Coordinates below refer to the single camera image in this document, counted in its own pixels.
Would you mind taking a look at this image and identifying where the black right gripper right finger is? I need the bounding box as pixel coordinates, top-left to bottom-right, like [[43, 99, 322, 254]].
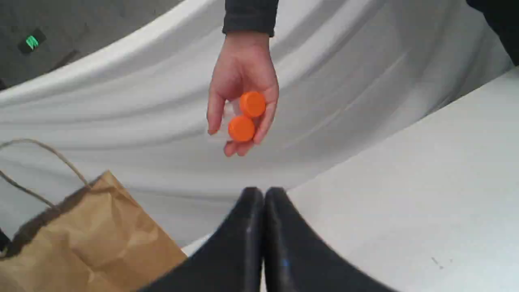
[[264, 187, 390, 292]]

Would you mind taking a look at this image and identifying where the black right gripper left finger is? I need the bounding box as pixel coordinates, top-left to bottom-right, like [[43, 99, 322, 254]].
[[142, 187, 264, 292]]

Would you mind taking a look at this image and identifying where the brown paper bag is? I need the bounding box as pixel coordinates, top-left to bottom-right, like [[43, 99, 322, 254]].
[[0, 139, 188, 292]]

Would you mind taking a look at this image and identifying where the orange-capped clear bottle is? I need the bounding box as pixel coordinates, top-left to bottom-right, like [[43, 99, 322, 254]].
[[224, 91, 266, 118], [219, 115, 255, 142]]

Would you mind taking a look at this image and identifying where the dark sleeved forearm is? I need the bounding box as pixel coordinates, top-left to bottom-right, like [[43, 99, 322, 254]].
[[222, 0, 279, 37]]

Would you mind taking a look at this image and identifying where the person's bare hand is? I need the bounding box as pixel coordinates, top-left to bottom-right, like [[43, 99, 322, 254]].
[[206, 31, 279, 157]]

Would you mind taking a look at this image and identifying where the white draped backdrop cloth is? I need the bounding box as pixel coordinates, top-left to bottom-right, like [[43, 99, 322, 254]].
[[1, 0, 512, 246]]

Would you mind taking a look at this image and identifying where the dark object at right edge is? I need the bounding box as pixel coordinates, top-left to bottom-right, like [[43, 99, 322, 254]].
[[466, 0, 519, 67]]

